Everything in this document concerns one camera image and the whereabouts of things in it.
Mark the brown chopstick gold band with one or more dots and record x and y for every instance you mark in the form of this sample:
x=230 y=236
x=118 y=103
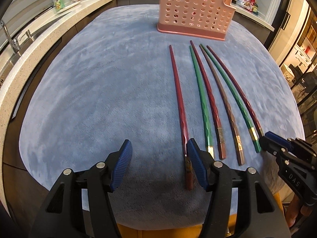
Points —
x=231 y=119

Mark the green chopstick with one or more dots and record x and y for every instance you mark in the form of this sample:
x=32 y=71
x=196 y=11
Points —
x=247 y=118
x=205 y=113

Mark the pink perforated utensil holder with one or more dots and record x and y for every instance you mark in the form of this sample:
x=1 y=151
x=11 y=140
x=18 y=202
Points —
x=199 y=18

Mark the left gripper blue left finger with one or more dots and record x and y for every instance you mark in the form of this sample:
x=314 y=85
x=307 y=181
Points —
x=118 y=163

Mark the grey-blue fleece cloth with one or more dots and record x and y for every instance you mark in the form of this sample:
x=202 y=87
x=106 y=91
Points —
x=114 y=81

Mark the small dark jar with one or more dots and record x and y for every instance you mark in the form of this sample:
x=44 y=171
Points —
x=255 y=9

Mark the green dish soap bottle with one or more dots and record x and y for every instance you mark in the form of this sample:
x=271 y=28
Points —
x=59 y=4

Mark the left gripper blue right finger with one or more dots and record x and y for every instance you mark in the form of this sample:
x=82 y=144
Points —
x=200 y=162

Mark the dark red chopstick gold band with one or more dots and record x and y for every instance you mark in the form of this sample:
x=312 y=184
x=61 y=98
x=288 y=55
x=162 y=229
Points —
x=211 y=105

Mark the chrome kitchen faucet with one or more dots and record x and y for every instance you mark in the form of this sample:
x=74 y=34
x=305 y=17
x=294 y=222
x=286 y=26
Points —
x=11 y=39

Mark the stainless steel sink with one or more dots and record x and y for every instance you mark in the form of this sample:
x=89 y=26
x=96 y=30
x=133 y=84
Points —
x=24 y=41

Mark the right hand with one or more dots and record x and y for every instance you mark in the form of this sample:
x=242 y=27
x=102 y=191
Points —
x=295 y=208

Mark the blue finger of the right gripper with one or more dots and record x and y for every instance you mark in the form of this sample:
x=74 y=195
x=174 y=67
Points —
x=271 y=147
x=279 y=140

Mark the maroon chopstick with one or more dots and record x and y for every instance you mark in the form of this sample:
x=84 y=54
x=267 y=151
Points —
x=241 y=93
x=183 y=123

